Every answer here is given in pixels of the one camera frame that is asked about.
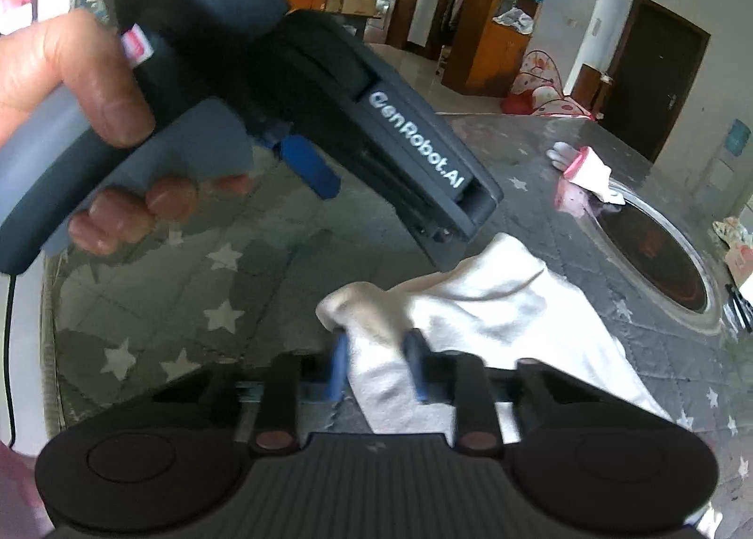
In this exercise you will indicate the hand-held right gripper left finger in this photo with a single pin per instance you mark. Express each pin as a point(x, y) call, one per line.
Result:
point(337, 365)

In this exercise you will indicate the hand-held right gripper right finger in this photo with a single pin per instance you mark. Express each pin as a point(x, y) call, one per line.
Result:
point(415, 365)

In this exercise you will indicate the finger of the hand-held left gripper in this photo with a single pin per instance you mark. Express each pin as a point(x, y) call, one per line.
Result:
point(441, 248)

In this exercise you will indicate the white cloth garment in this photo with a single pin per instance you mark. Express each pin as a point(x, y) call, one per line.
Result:
point(506, 315)

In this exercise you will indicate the person's left hand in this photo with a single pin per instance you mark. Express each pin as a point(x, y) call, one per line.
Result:
point(70, 57)

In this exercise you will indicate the cardboard box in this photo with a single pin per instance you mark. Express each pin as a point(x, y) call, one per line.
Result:
point(357, 4)

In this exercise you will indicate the pink and white small garment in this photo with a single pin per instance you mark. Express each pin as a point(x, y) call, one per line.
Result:
point(579, 177)

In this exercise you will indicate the grey star-patterned table cover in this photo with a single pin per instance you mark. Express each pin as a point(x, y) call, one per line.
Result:
point(194, 280)

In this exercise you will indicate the red patterned play tent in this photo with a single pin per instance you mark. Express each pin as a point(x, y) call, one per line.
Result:
point(541, 86)

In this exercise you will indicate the round black table inset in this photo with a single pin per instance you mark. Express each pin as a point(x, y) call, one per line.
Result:
point(653, 257)

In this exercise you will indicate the small wooden cabinet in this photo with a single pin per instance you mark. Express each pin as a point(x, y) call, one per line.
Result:
point(593, 89)

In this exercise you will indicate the dark brown door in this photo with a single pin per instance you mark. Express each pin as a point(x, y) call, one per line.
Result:
point(653, 74)

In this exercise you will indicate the pile of plastic bags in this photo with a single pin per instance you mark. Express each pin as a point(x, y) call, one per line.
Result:
point(735, 242)

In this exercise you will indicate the water dispenser with blue bottle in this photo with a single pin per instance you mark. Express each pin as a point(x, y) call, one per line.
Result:
point(739, 138)

